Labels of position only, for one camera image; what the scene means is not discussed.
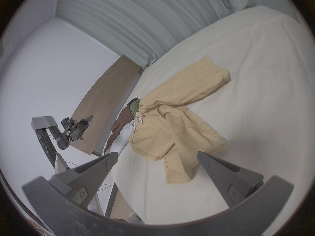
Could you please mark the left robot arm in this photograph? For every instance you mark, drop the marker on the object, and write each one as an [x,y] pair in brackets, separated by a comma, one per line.
[44,122]

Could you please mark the brown garment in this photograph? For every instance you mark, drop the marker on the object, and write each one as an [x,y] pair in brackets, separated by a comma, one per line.
[121,122]

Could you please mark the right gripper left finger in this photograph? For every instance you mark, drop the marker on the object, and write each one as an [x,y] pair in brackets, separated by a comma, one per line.
[93,176]

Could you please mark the green garment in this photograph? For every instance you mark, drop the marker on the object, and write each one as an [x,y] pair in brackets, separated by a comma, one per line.
[134,107]

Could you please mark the white garment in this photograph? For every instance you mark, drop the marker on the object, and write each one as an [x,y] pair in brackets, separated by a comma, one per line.
[123,139]

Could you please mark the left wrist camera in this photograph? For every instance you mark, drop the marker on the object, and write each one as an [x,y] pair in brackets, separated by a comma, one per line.
[71,122]

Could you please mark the pale green curtain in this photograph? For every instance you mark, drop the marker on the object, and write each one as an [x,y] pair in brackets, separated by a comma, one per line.
[135,21]

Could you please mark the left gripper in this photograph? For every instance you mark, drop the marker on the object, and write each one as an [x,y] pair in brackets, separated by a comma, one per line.
[81,130]

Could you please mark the bed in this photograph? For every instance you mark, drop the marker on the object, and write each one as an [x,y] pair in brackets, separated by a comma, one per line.
[246,82]

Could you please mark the tan shorts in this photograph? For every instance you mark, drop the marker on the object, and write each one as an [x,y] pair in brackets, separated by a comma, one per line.
[172,131]

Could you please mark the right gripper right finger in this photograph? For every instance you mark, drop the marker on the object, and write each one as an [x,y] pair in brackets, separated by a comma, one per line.
[221,178]

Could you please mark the black garment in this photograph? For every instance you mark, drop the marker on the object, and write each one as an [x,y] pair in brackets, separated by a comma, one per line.
[130,103]

